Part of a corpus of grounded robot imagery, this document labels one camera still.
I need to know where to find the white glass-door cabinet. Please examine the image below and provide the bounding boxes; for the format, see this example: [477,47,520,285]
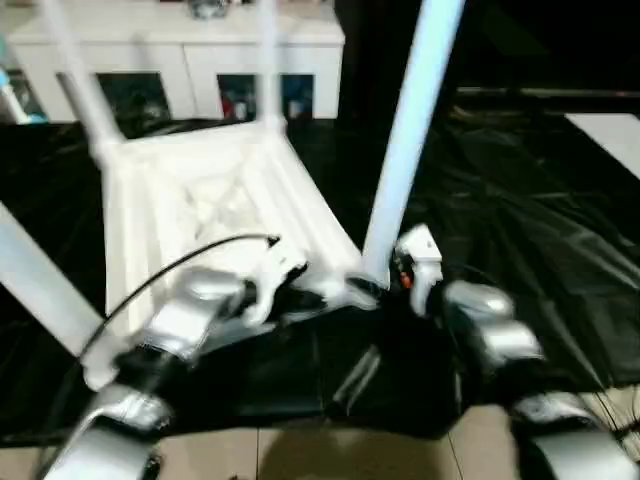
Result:
[7,4,347,122]

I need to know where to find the white flat board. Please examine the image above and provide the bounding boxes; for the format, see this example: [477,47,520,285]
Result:
[564,113,640,180]

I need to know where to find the black metal bar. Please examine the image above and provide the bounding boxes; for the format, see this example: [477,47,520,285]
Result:
[457,86,640,99]

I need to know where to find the black floor cables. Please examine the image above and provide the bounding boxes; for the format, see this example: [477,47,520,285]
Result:
[594,392,640,444]

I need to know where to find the black left wrist camera cable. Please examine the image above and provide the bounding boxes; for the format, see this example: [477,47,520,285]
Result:
[37,232,282,476]

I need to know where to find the white and turquoise rack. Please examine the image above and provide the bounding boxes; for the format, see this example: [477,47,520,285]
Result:
[0,64,51,125]

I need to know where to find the white plastic table top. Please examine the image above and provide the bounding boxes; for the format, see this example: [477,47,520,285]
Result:
[82,117,391,391]

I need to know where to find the white plastic table leg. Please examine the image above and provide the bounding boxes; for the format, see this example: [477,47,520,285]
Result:
[360,0,467,282]
[255,0,290,132]
[42,0,127,154]
[0,202,110,357]

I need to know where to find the black tangled bundle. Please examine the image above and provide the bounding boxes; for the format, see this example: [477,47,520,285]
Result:
[188,0,235,19]

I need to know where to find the black work surface mat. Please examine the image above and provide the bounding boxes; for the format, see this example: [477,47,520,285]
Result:
[0,107,640,441]

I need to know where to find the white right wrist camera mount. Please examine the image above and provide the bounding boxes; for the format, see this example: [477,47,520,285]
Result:
[394,223,447,317]

